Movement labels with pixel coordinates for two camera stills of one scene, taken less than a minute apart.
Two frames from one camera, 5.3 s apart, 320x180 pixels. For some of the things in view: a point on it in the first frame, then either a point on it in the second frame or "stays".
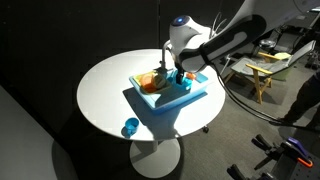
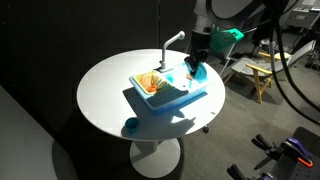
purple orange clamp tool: [291, 148] stays
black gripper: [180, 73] → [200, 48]
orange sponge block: [190, 75] stays
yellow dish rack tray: [152, 82] stays
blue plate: [186, 83] → [198, 71]
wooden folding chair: [263, 65] stays
